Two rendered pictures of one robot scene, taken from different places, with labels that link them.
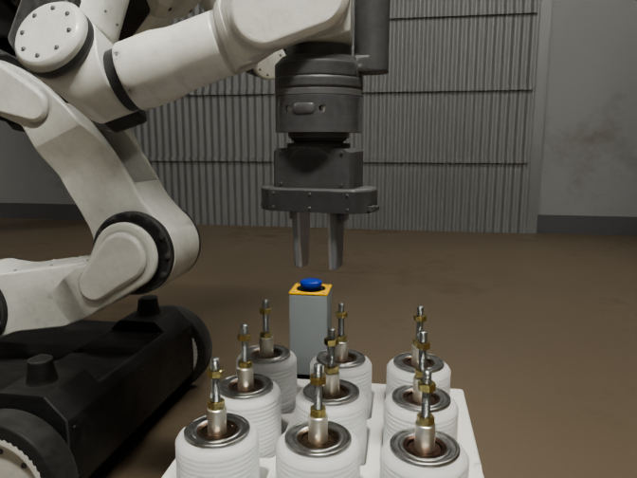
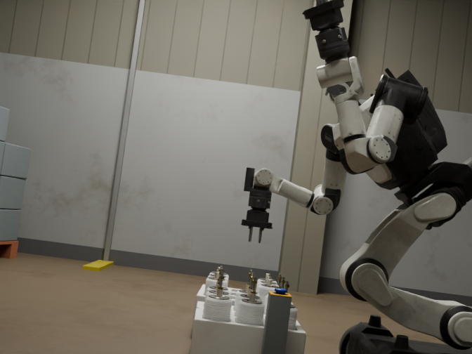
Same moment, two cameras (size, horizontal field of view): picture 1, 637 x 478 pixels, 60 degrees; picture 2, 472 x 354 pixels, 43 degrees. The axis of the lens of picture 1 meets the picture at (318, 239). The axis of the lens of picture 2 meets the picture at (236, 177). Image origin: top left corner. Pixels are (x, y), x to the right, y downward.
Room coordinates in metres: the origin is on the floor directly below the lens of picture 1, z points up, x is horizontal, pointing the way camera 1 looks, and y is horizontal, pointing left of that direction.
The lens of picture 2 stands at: (2.90, -0.53, 0.57)
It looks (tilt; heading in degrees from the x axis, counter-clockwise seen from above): 3 degrees up; 170
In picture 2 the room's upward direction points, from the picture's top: 7 degrees clockwise
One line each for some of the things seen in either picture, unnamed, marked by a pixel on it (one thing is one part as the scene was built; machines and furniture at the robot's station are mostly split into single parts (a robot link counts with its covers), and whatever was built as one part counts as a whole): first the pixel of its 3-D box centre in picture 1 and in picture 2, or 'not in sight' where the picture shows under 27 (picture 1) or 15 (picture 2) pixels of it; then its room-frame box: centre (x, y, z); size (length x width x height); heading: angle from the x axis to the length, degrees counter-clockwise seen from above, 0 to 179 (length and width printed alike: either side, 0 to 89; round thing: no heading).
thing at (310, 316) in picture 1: (311, 369); (274, 342); (0.99, 0.01, 0.16); 0.07 x 0.07 x 0.31; 81
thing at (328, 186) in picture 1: (318, 151); (258, 211); (0.57, 0.00, 0.57); 0.13 x 0.10 x 0.12; 71
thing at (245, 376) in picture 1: (245, 377); not in sight; (0.71, 0.10, 0.26); 0.02 x 0.02 x 0.03
